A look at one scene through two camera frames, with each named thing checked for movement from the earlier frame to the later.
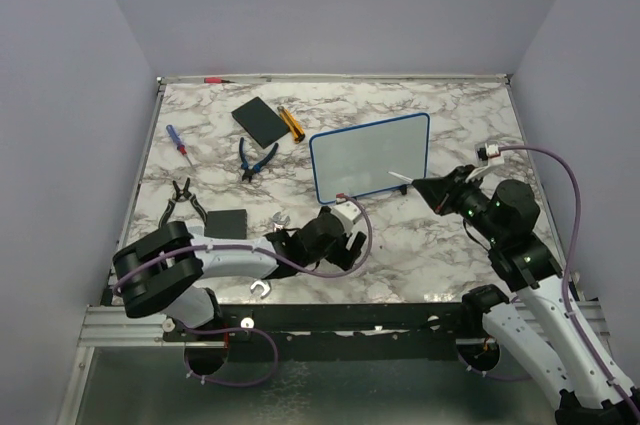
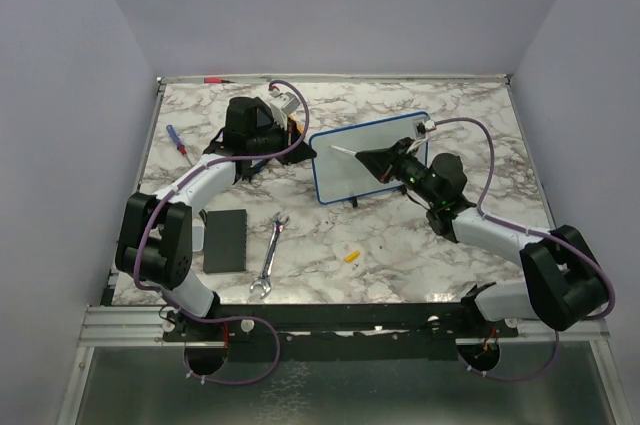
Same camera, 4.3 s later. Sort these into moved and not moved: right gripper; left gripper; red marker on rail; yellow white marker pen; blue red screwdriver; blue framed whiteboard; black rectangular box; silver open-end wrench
Moved: yellow white marker pen; left gripper; right gripper
Not moved: blue framed whiteboard; silver open-end wrench; red marker on rail; blue red screwdriver; black rectangular box
